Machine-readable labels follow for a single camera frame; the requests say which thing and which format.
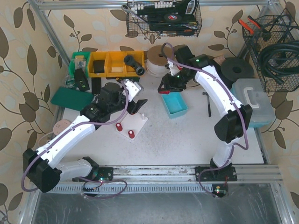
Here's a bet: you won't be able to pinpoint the yellow parts bin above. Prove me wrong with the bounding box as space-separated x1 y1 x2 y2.
87 51 145 78

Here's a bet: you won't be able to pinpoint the black sanding block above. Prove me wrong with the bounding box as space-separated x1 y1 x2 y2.
213 55 226 66

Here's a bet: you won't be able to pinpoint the black rubber disc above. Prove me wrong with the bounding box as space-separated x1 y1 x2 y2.
221 57 254 89

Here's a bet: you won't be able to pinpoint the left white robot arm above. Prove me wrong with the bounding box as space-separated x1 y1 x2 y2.
21 79 147 193

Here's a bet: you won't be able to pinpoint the round sanding disc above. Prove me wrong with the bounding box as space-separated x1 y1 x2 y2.
53 119 71 136

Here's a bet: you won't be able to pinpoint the white peg base plate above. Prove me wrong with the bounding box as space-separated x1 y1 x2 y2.
115 113 148 141

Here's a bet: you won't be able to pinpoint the wire basket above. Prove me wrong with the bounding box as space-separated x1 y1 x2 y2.
242 14 299 92
121 0 202 39

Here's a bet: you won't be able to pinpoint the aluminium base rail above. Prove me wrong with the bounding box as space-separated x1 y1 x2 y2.
50 164 283 195

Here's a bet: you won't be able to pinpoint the translucent teal storage box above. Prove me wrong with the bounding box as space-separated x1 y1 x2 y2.
231 78 275 128

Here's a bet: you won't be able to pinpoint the green plastic case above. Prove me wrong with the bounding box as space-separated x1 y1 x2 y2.
50 87 93 111

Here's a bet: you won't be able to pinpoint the green parts bin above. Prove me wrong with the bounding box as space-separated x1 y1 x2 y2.
69 52 90 77

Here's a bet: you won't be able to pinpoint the black ribbed bar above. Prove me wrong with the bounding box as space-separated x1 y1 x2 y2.
91 77 102 95

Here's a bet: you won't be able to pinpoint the large red spring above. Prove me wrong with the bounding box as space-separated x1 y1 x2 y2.
115 123 123 132
128 130 135 139
159 91 170 95

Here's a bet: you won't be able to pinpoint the coiled black hose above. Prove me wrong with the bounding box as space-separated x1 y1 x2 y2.
258 14 299 80

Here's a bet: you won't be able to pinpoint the black pipe fitting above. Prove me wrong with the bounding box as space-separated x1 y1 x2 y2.
124 55 145 76

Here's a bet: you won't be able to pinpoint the black block in bin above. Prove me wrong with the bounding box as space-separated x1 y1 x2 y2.
93 60 105 73

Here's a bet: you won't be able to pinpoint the top wire basket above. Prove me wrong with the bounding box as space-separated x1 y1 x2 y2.
121 0 202 39

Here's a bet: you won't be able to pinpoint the orange handled pliers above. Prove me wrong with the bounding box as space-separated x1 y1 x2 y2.
238 15 261 35

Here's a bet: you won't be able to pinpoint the blue plastic tray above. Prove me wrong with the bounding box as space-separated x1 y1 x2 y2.
161 92 188 119

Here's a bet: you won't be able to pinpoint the right wire basket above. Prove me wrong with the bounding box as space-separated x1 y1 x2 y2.
242 14 299 92

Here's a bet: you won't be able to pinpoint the white cable spool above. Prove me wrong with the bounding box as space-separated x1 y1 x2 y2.
146 45 168 78

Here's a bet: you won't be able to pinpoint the black battery charger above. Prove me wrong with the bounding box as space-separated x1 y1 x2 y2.
74 69 90 91

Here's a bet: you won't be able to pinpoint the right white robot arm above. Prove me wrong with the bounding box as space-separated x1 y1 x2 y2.
157 45 253 172

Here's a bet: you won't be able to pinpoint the small claw hammer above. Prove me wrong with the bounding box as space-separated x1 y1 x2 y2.
202 92 211 117

